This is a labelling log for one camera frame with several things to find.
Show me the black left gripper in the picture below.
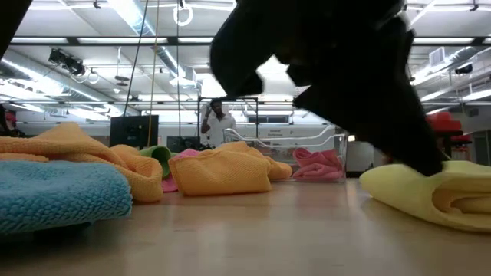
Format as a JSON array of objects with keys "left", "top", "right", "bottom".
[{"left": 209, "top": 0, "right": 444, "bottom": 177}]

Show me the clear plastic bin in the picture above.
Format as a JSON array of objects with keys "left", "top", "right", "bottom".
[{"left": 223, "top": 123, "right": 349, "bottom": 183}]

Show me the yellow microfiber towel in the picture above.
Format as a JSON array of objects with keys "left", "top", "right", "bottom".
[{"left": 359, "top": 159, "right": 491, "bottom": 234}]

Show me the pink microfiber towel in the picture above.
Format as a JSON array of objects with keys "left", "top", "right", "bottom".
[
  {"left": 292, "top": 147, "right": 344, "bottom": 182},
  {"left": 161, "top": 148, "right": 200, "bottom": 193}
]

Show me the green microfiber towel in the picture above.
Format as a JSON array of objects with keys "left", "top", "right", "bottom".
[{"left": 138, "top": 144, "right": 177, "bottom": 179}]

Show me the blue microfiber towel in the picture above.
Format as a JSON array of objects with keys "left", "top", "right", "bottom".
[{"left": 0, "top": 159, "right": 133, "bottom": 235}]

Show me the shelf rack with orange bins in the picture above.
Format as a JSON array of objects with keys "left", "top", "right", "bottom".
[{"left": 425, "top": 110, "right": 473, "bottom": 162}]

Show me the person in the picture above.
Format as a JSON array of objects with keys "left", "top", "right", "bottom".
[
  {"left": 0, "top": 109, "right": 26, "bottom": 138},
  {"left": 199, "top": 97, "right": 237, "bottom": 149}
]

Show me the black monitor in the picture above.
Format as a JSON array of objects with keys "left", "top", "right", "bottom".
[{"left": 110, "top": 114, "right": 160, "bottom": 149}]

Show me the grey ceiling duct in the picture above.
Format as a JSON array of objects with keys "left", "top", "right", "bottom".
[
  {"left": 410, "top": 45, "right": 491, "bottom": 103},
  {"left": 0, "top": 45, "right": 141, "bottom": 117}
]

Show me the white hanging cable loop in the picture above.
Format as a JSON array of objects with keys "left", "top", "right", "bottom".
[{"left": 172, "top": 2, "right": 194, "bottom": 27}]

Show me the yellow hanging cord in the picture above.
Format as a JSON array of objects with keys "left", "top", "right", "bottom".
[{"left": 147, "top": 0, "right": 160, "bottom": 149}]

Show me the black hanging cable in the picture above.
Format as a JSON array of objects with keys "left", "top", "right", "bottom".
[{"left": 122, "top": 0, "right": 150, "bottom": 117}]

